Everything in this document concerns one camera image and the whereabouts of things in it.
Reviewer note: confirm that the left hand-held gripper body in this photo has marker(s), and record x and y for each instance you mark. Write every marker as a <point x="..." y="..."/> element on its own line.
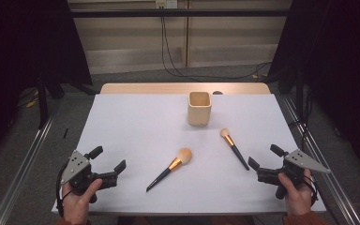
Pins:
<point x="80" y="170"/>

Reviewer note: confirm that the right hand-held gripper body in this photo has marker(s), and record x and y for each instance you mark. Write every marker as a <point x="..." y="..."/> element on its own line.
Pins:
<point x="295" y="165"/>

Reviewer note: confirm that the small makeup brush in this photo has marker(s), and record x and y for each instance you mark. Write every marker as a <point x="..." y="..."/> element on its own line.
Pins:
<point x="235" y="149"/>

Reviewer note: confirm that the large makeup brush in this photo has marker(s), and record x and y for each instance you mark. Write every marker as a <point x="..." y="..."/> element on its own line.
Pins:
<point x="175" y="163"/>

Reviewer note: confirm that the beige square brush holder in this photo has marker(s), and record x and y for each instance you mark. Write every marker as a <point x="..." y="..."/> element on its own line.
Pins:
<point x="199" y="114"/>

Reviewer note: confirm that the person's right hand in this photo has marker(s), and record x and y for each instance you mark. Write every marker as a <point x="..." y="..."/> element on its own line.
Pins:
<point x="298" y="198"/>

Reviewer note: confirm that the person's left hand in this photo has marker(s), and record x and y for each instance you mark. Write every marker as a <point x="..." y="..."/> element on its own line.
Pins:
<point x="76" y="206"/>

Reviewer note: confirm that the small black stick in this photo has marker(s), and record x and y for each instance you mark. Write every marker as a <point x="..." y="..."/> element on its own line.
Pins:
<point x="65" y="133"/>

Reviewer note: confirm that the white table mat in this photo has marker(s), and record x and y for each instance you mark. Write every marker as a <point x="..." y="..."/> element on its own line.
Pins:
<point x="156" y="134"/>

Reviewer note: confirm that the black metal stand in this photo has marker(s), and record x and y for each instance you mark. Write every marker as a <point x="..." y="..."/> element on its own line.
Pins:
<point x="42" y="103"/>

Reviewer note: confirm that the yellow tape strip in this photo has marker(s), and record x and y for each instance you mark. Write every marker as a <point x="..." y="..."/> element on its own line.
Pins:
<point x="32" y="102"/>

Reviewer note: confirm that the wooden table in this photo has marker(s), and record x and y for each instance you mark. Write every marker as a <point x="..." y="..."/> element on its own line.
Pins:
<point x="156" y="88"/>

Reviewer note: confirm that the black curtain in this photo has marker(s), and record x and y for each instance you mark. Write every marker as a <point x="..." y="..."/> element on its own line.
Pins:
<point x="22" y="47"/>
<point x="340" y="62"/>

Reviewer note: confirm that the black horizontal bar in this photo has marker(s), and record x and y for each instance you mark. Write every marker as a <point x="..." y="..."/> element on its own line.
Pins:
<point x="175" y="13"/>

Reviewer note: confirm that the aluminium floor rail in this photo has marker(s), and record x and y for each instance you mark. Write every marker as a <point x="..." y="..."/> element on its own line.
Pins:
<point x="22" y="168"/>
<point x="331" y="181"/>

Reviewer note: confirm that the white wall socket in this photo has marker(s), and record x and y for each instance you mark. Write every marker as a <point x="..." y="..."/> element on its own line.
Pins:
<point x="166" y="3"/>

